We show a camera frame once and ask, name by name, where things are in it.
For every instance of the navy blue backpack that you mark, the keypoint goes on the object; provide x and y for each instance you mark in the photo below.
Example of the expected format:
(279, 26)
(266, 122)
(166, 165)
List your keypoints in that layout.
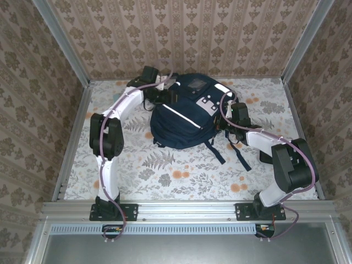
(184, 129)

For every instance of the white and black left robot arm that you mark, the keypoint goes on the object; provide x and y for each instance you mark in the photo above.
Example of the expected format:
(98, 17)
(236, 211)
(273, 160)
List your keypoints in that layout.
(110, 137)

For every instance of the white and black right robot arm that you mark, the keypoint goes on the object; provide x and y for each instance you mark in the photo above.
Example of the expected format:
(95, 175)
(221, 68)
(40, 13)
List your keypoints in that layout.
(294, 165)

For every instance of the floral patterned table covering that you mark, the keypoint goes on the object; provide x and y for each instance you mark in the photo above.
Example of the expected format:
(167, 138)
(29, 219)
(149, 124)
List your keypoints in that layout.
(198, 184)

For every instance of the grey metal sheet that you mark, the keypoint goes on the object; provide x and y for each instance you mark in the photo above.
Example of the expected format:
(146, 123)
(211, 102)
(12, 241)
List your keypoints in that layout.
(192, 250)

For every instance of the aluminium right side rail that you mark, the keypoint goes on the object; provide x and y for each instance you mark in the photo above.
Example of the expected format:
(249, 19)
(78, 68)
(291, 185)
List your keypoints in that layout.
(299, 115)

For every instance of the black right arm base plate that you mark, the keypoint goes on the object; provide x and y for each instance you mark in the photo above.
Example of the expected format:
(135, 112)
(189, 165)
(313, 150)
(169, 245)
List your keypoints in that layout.
(243, 211)

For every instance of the aluminium cross rail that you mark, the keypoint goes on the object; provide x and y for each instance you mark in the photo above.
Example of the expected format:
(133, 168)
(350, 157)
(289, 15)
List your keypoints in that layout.
(187, 210)

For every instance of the aluminium left corner post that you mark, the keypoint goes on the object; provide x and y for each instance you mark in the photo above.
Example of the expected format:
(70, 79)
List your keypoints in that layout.
(63, 41)

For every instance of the aluminium corner post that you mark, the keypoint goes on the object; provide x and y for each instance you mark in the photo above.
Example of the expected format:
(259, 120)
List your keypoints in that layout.
(63, 41)
(305, 41)

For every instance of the aluminium right corner post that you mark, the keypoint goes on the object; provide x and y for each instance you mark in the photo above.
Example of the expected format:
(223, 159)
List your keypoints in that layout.
(305, 41)

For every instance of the aluminium left side rail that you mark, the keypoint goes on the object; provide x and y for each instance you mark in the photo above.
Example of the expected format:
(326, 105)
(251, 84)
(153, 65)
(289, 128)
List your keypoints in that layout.
(72, 143)

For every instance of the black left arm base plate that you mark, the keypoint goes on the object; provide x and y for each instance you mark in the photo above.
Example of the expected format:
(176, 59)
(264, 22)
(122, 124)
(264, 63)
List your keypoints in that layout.
(132, 211)

